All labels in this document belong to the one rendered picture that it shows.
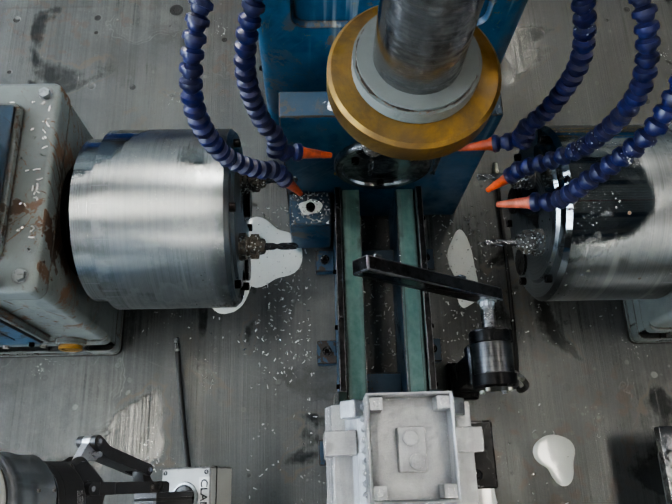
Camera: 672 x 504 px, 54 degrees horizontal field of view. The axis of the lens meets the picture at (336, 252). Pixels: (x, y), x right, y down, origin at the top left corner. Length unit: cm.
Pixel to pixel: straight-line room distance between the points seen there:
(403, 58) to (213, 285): 40
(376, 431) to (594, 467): 49
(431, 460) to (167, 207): 43
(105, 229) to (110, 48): 65
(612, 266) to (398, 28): 46
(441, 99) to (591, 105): 78
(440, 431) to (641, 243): 35
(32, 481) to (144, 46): 98
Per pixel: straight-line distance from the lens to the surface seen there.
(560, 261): 90
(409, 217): 108
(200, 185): 83
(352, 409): 82
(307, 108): 89
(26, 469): 62
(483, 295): 92
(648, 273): 95
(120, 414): 115
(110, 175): 86
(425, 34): 59
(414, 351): 101
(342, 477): 84
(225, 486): 86
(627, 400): 123
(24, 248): 86
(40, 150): 91
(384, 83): 66
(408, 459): 78
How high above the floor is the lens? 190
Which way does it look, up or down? 70 degrees down
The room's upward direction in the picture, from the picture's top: 4 degrees clockwise
